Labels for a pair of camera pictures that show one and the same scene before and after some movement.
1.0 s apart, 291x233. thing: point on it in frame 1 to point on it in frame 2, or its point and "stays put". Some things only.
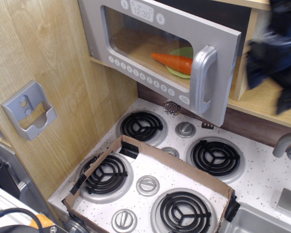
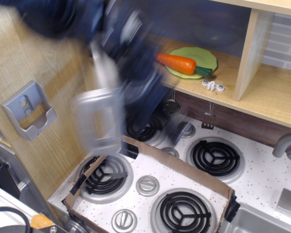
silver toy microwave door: x=171 y=50 to x=97 y=113
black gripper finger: x=288 y=99 to x=175 y=130
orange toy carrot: x=183 y=65 stays put
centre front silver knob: x=148 y=186 stays put
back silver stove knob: x=185 y=130 stays put
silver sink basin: x=250 y=218 stays put
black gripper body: x=275 y=56 to x=144 y=91
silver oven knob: x=75 y=227 stays put
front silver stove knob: x=124 y=220 stays put
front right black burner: x=184 y=212 stays put
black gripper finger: x=255 y=76 to x=139 y=114
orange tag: x=44 y=221 stays put
